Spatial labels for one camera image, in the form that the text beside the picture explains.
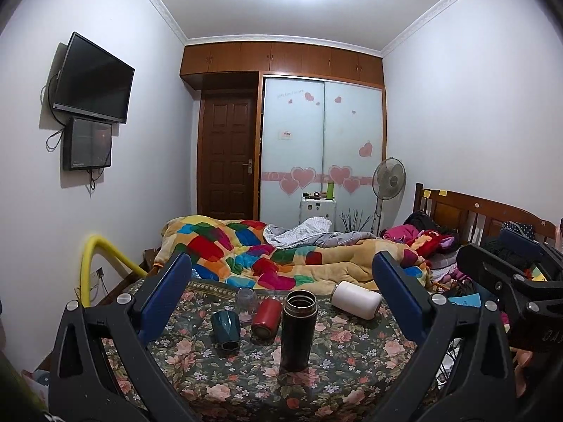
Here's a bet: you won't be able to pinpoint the dark clothes pile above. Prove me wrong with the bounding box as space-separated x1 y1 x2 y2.
481 221 556 275

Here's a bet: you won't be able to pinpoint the floral tablecloth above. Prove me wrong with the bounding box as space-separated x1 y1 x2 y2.
99 278 445 422

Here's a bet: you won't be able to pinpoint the red plush toy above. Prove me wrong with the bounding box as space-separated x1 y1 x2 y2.
411 229 459 259

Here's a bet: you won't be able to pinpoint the wooden bed headboard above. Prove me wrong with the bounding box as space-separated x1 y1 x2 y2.
413 182 557 247

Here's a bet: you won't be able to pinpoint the sliding wardrobe with heart stickers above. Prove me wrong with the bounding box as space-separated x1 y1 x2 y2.
259 74 388 235

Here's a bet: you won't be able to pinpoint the pink clothing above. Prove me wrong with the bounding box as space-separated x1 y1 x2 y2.
381 224 422 245

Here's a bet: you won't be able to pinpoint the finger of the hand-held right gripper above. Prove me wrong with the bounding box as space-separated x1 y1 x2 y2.
500 228 563 283
456 243 563 317

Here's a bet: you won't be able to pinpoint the grey white bed sheet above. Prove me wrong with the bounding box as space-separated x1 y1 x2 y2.
263 217 380 250

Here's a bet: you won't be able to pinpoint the white small cabinet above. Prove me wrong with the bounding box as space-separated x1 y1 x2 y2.
300 197 337 232

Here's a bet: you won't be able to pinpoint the dark teal faceted cup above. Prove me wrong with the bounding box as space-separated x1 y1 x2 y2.
210 310 242 354

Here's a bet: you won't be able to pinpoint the yellow padded pipe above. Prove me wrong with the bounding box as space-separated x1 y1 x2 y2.
78 235 148 307

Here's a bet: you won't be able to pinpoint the wooden overhead cabinets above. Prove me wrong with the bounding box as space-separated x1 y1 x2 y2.
180 40 386 91

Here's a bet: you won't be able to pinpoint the wall-mounted television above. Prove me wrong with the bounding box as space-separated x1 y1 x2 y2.
51 32 135 124

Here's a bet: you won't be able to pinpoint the colourful patchwork blanket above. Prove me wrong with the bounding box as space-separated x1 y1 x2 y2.
155 215 434 294

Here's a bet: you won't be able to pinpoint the black bag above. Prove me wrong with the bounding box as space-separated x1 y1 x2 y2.
402 210 437 232

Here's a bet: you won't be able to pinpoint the clear glass cup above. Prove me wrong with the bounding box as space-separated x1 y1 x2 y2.
236 288 257 316

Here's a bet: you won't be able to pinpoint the small wall-mounted monitor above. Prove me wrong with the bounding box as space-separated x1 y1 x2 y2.
62 116 113 172

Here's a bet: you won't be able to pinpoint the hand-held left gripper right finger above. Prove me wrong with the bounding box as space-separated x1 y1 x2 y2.
372 250 519 422

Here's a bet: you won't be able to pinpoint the cyan flat card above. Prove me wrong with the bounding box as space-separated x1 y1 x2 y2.
448 294 483 309

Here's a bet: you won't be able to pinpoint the dark leafy plant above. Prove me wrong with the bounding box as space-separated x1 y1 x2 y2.
336 208 373 233

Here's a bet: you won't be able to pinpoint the black thermos bottle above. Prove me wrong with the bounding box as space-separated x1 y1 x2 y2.
280 290 318 373

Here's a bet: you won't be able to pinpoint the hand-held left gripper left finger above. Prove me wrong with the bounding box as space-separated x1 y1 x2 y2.
48 251 200 422

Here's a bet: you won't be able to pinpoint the brown wooden door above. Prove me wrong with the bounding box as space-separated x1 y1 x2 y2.
197 89 259 221

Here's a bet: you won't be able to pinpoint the standing fan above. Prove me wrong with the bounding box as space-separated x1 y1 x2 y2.
372 157 406 234

